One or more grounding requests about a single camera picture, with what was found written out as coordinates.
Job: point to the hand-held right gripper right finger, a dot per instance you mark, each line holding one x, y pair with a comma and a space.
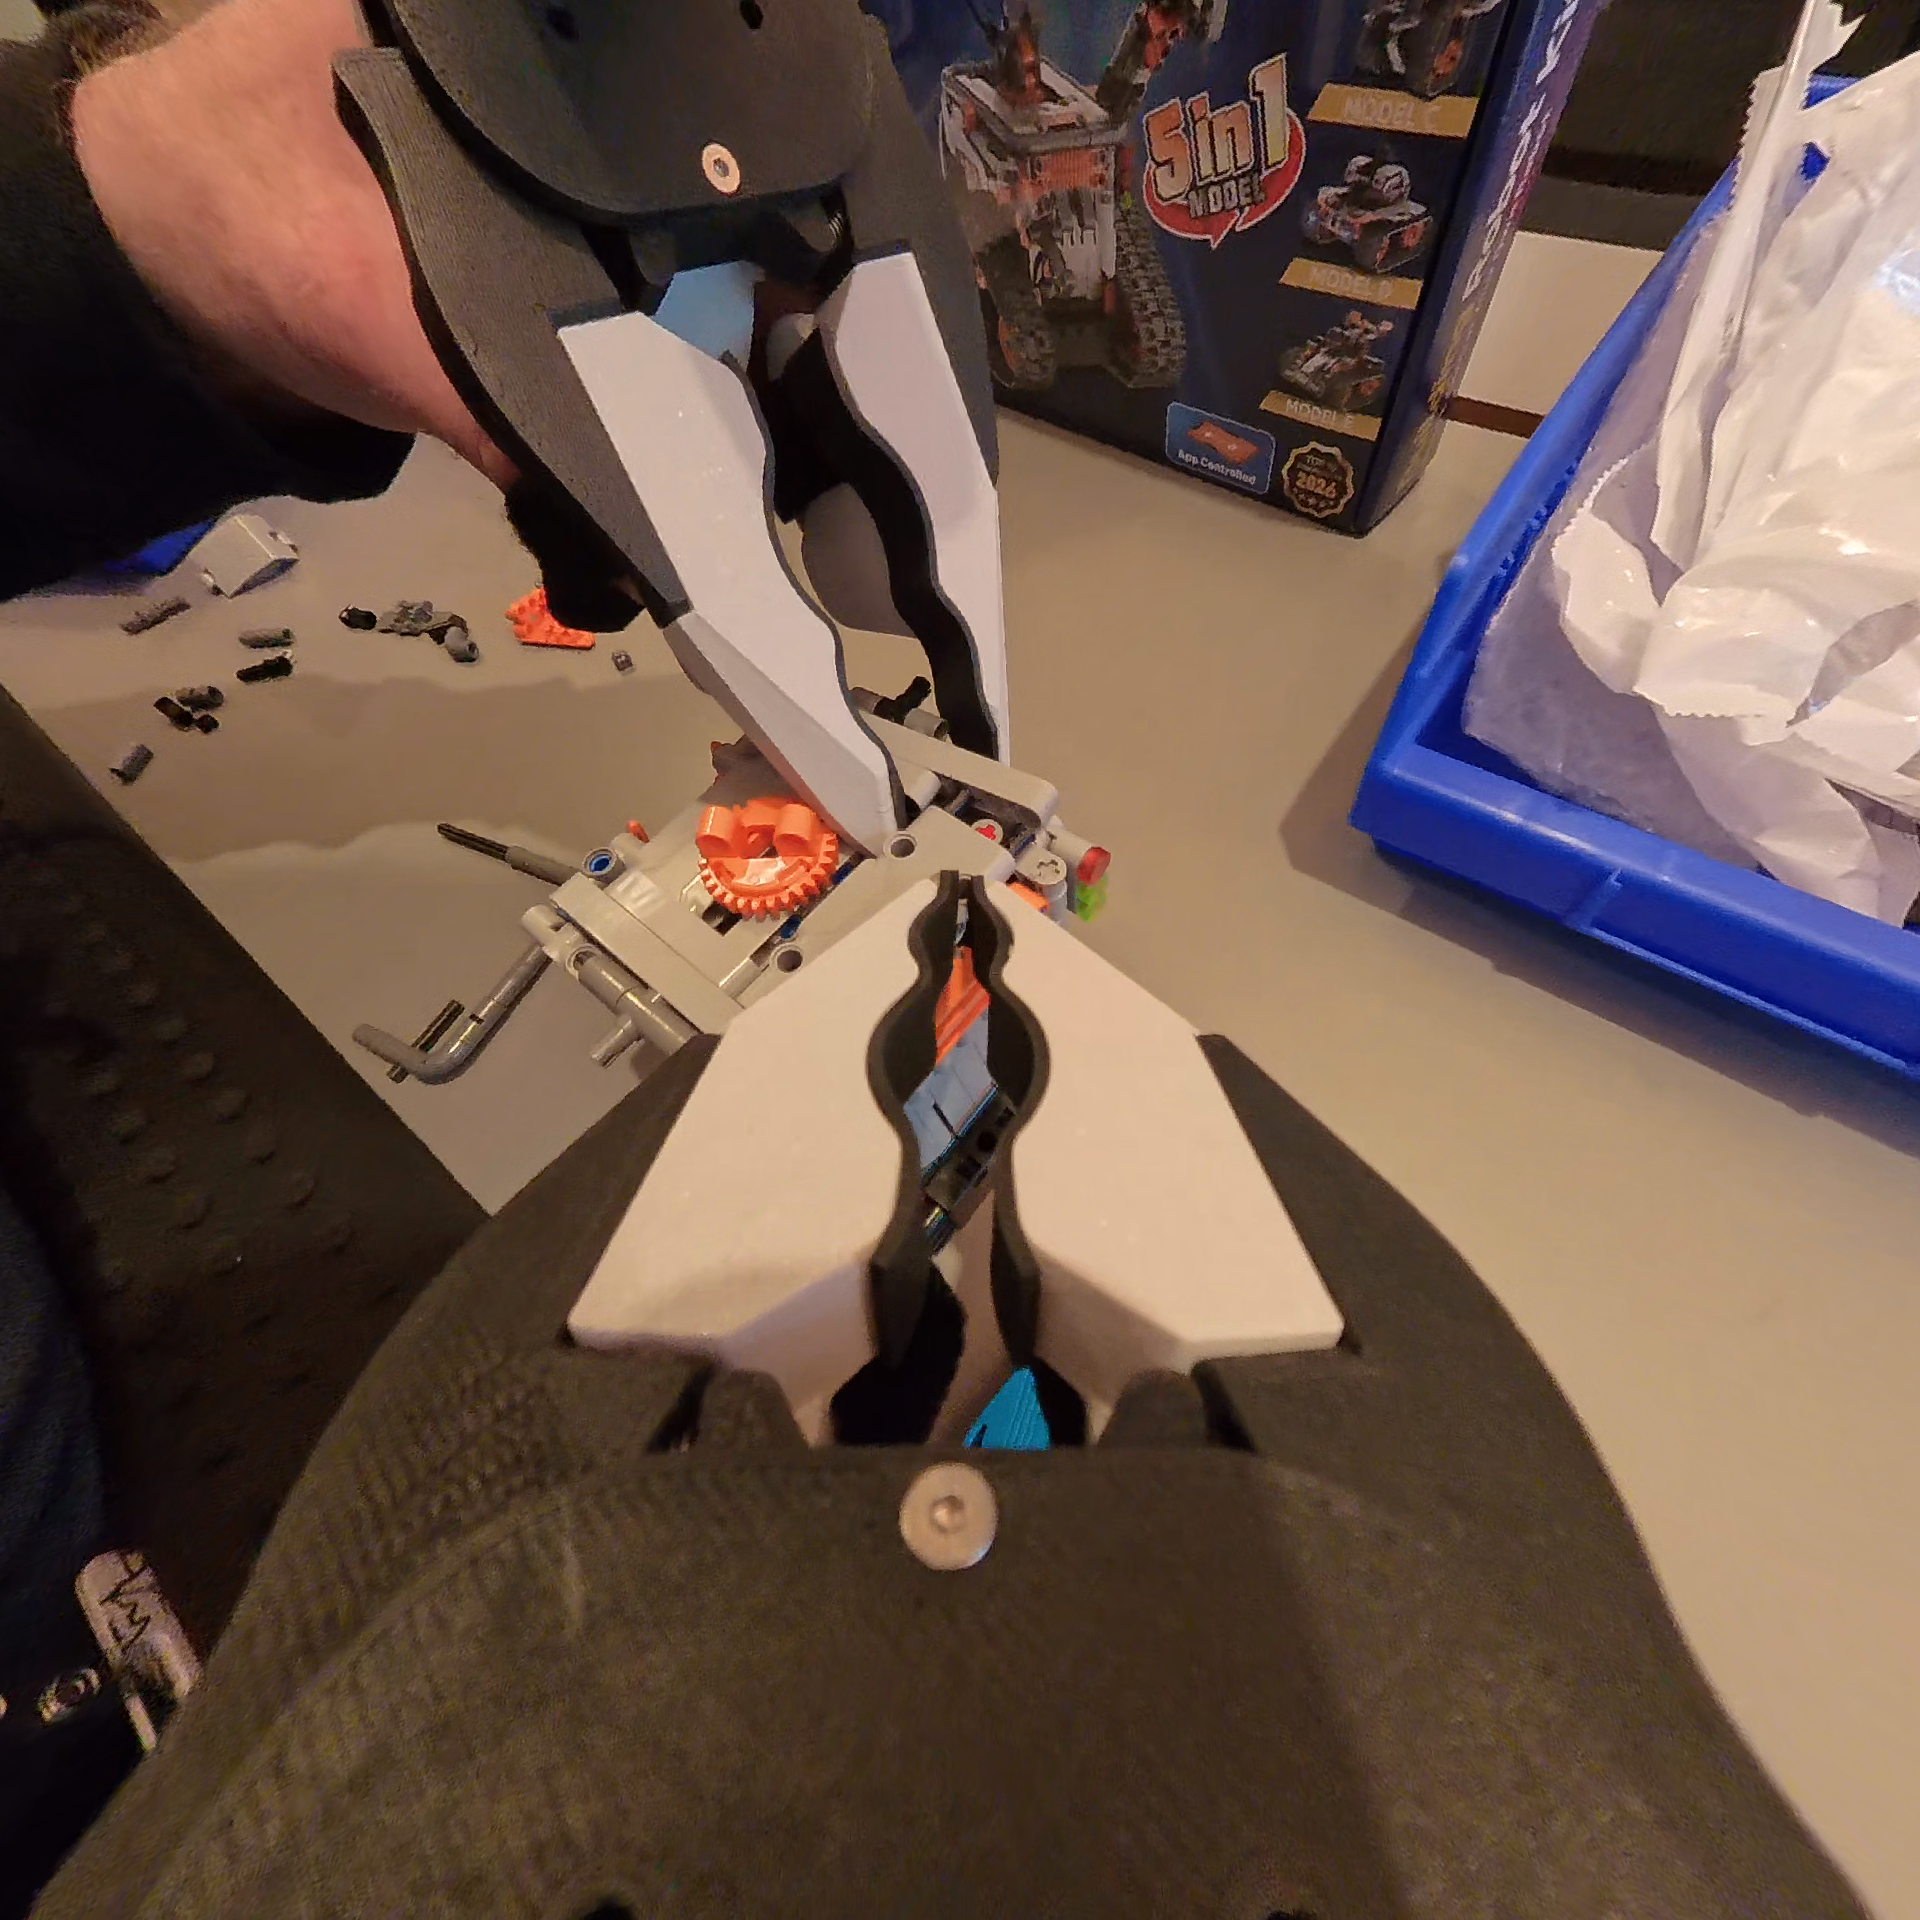
1185, 1200

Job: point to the black dotted mat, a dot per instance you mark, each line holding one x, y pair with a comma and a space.
181, 1124

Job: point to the person's left forearm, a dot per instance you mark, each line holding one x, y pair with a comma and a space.
91, 420

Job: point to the person's left hand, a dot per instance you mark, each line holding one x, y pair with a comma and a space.
254, 225

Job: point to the black toy bolt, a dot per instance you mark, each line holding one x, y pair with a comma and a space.
263, 667

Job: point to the dark grey toy tube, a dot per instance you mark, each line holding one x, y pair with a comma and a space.
156, 616

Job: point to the light grey toy block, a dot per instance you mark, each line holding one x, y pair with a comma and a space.
241, 552

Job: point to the blue plastic bin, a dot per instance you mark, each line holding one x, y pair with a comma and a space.
1652, 901

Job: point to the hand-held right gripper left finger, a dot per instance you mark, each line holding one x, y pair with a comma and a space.
721, 1200

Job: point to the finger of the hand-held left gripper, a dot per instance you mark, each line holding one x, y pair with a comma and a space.
931, 420
691, 480

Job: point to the grey bent rod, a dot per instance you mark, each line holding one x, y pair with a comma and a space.
452, 1035

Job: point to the white plastic bags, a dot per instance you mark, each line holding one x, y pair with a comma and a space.
1771, 523

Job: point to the printed toy set box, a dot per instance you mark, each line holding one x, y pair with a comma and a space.
1277, 270

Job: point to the grey flat toy plate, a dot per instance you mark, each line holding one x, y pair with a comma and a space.
407, 616

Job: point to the orange toy wedge panel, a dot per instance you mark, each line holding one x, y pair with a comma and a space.
548, 618

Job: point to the short black toy pin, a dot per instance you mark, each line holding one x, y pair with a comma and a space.
907, 697

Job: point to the grey orange toy robot model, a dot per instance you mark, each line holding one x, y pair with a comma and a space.
691, 915

